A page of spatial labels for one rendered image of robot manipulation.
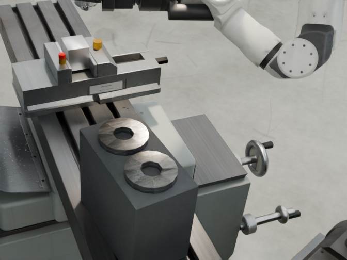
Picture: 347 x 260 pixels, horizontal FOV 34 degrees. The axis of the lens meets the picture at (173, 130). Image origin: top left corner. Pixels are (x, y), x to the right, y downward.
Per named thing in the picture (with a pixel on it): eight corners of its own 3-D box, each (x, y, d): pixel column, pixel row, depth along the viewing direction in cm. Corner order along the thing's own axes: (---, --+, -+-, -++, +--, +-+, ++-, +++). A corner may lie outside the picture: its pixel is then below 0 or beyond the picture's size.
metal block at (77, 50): (82, 55, 141) (81, 34, 137) (89, 68, 137) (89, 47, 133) (61, 58, 139) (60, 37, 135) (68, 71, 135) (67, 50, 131)
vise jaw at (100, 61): (100, 48, 145) (101, 34, 143) (117, 74, 137) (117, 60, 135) (78, 51, 143) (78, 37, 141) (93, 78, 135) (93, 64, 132)
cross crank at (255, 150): (256, 157, 184) (263, 129, 176) (274, 181, 175) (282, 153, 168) (212, 167, 178) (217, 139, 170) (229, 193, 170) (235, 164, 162)
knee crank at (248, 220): (293, 208, 180) (297, 195, 176) (303, 222, 176) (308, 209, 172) (232, 225, 172) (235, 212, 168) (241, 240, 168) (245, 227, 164)
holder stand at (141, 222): (132, 181, 120) (137, 106, 107) (188, 256, 106) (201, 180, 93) (79, 199, 114) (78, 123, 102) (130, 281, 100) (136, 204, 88)
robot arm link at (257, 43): (225, 36, 123) (292, 95, 121) (216, 33, 114) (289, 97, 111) (257, -3, 121) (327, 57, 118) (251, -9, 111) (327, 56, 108)
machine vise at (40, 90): (140, 61, 155) (143, 26, 148) (162, 92, 145) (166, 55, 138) (11, 82, 142) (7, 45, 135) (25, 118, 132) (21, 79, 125)
